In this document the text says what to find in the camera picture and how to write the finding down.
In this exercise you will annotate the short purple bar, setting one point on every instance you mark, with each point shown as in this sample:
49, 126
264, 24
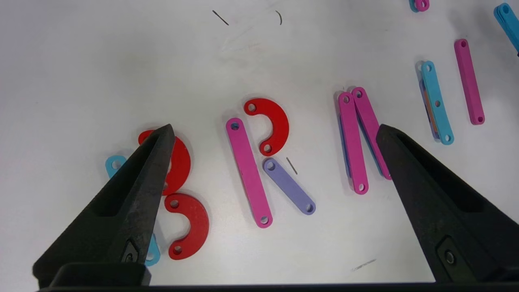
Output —
288, 186

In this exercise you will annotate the medium red arc piece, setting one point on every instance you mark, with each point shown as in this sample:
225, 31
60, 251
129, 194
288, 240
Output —
180, 166

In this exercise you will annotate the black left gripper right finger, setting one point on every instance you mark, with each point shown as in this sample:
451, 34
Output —
454, 215

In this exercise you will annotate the short pink bar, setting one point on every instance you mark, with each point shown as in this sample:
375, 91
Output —
421, 4

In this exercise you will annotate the small red arc piece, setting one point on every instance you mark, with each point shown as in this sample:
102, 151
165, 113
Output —
277, 121

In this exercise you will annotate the long blue bar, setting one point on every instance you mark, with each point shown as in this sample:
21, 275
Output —
115, 164
438, 101

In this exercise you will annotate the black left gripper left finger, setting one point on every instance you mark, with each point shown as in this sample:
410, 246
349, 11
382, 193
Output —
117, 215

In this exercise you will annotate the short blue bar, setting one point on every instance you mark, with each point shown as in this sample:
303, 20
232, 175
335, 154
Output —
509, 22

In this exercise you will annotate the large red arc piece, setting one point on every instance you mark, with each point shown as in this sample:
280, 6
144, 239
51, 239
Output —
196, 223

